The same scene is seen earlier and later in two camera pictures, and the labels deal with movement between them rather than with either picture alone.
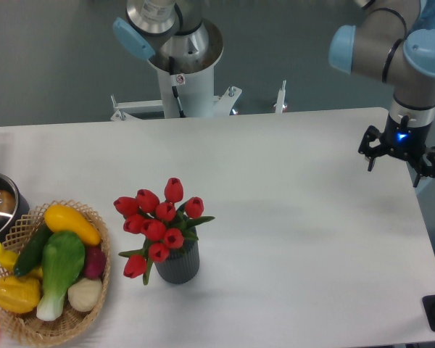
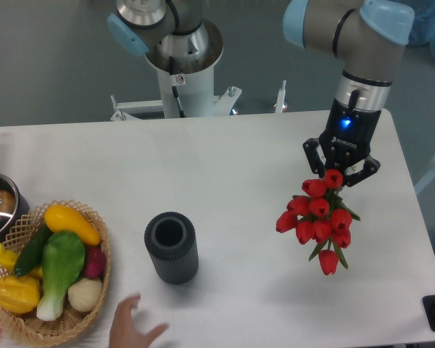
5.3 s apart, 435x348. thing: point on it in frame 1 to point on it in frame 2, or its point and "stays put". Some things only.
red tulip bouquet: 165,226 to 319,217
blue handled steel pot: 5,204 stays put
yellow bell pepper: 16,294 stays put
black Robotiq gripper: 405,140 to 346,141
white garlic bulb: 84,294 stays put
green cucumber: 31,256 stays put
